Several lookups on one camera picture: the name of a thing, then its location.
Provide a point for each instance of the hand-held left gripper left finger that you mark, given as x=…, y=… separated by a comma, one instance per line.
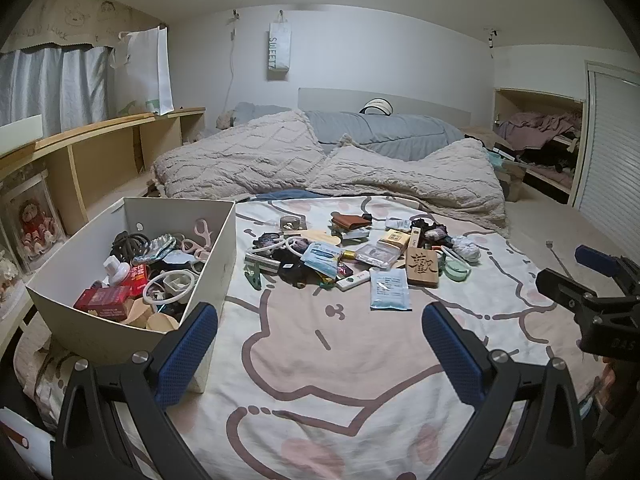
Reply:
x=187, y=355

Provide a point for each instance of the white storage box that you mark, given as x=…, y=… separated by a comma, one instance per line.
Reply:
x=100, y=340

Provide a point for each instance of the hanging white paper bag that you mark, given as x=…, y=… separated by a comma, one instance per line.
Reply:
x=279, y=47

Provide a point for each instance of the blue bed sheet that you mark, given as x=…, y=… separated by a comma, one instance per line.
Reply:
x=275, y=196

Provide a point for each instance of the white black cap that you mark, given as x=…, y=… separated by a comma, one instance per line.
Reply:
x=376, y=107

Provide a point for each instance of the beige round wooden box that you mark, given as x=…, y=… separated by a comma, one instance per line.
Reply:
x=162, y=322

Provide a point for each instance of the red box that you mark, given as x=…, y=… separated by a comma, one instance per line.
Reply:
x=102, y=302

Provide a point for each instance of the pink scissors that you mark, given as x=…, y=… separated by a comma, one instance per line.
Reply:
x=197, y=240

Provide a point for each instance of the yellow patterned box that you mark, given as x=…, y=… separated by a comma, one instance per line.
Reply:
x=396, y=239

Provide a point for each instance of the oval wooden board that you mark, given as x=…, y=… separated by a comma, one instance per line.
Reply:
x=320, y=235

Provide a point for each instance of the black cloth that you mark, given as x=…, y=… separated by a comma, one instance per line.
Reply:
x=295, y=274

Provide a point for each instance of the small white packet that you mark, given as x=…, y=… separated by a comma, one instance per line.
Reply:
x=398, y=222

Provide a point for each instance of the dark hair scrunchie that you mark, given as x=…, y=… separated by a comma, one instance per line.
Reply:
x=430, y=229

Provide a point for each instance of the grey pillow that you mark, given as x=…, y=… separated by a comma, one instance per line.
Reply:
x=260, y=112

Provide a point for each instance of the blue yellow mask packet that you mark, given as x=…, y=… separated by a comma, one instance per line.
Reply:
x=322, y=259

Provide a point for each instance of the grey headboard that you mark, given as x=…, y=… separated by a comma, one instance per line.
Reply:
x=330, y=99

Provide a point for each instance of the white shutter door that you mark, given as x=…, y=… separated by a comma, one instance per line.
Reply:
x=607, y=150

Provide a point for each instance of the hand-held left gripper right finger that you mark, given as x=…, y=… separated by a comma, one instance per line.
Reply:
x=452, y=355

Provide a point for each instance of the white shopping bag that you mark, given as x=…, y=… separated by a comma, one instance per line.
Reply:
x=147, y=70

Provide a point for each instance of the beige textured pillow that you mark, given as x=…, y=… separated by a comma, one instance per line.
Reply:
x=425, y=180

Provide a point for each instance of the red doll in clear case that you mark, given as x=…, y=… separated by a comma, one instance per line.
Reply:
x=32, y=225

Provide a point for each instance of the brown leather wallet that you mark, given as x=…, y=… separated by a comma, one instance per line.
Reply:
x=352, y=221

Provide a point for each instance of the grey curtain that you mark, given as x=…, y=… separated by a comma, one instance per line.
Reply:
x=50, y=85

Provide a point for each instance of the green clothespin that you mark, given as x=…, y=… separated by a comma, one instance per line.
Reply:
x=254, y=272

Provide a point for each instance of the white crumpled cloth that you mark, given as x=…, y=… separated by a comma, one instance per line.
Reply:
x=466, y=250

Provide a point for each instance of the wooden shelf unit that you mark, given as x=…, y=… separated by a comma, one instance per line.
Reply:
x=100, y=160

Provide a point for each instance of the carved wooden block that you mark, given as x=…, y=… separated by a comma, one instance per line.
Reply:
x=422, y=266

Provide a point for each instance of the small plush toy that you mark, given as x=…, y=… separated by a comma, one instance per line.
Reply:
x=226, y=121

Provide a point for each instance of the tall cream box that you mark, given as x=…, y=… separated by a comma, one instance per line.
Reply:
x=416, y=237

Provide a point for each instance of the white foam board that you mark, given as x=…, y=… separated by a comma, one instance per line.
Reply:
x=20, y=132

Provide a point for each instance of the clear plastic case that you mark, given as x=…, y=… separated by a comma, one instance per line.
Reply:
x=377, y=256

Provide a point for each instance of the brown hair claw clip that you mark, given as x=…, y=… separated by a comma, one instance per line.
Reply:
x=127, y=246

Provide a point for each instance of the pile of pink clothes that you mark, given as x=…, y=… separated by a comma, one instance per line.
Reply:
x=540, y=127

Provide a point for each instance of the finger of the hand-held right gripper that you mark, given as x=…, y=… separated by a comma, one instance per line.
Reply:
x=565, y=290
x=595, y=259

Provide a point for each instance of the paper banner with drawings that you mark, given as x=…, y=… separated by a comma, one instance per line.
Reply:
x=75, y=15

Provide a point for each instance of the white plastic bottle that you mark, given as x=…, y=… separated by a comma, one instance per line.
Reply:
x=116, y=270

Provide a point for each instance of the white doll in clear case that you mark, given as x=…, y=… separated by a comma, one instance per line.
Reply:
x=10, y=275

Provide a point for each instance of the mint green round container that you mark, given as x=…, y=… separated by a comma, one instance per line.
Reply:
x=456, y=269

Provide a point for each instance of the white lighter-shaped box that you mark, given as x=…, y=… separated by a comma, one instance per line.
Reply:
x=352, y=281

